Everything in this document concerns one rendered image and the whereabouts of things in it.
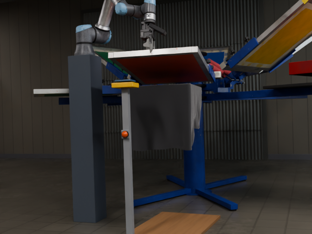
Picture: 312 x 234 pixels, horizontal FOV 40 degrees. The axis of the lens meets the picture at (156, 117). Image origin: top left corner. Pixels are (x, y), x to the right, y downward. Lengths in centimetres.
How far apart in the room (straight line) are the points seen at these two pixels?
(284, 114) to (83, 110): 423
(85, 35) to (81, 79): 32
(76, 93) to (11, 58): 558
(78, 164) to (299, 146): 432
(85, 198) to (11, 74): 570
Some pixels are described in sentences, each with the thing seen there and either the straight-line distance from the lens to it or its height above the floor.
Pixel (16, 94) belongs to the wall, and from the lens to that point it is 855.
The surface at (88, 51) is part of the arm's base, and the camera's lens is 319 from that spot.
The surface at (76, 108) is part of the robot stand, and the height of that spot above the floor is 82.
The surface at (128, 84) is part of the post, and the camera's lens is 251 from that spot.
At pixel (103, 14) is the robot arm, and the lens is 325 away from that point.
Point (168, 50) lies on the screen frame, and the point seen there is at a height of 115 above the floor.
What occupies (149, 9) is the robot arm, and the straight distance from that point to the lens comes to 282.
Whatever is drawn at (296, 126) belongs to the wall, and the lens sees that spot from 681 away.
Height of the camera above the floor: 77
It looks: 1 degrees down
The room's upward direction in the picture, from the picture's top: 2 degrees counter-clockwise
